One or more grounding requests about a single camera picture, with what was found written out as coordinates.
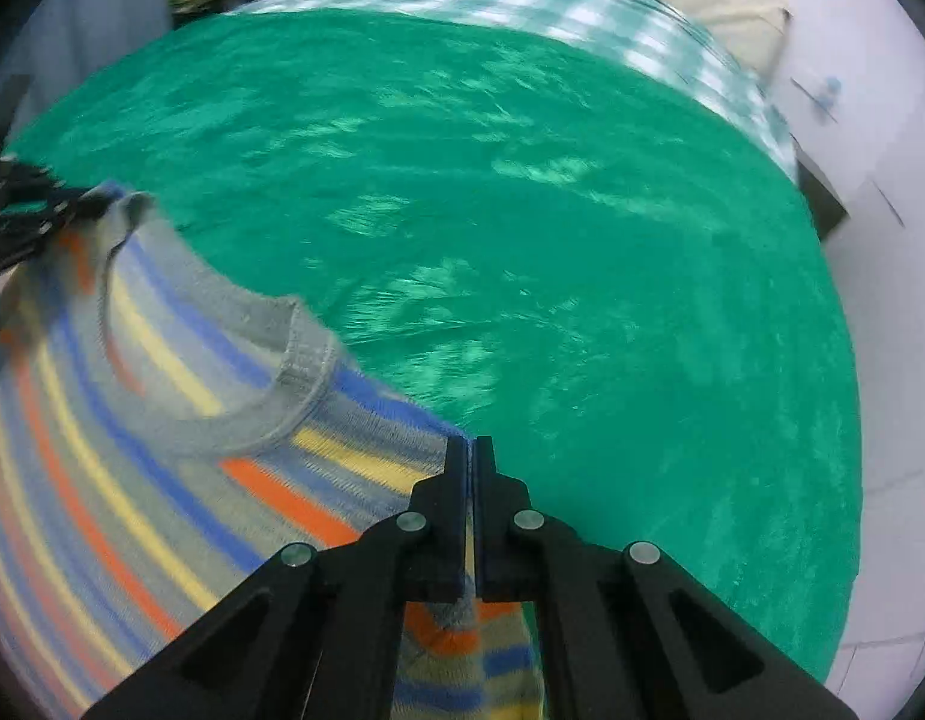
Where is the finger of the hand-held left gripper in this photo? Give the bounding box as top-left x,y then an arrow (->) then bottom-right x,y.
1,165 -> 118,256

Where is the striped knit sweater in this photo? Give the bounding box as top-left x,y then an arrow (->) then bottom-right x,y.
0,181 -> 542,720

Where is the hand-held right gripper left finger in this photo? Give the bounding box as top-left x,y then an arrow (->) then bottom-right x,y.
79,435 -> 476,720

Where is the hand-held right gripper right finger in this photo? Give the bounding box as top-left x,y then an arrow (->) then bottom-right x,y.
473,435 -> 861,720

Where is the green blanket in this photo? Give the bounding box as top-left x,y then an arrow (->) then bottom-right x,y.
4,7 -> 864,683

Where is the dark bedside cabinet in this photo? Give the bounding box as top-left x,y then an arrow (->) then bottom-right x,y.
796,154 -> 849,241

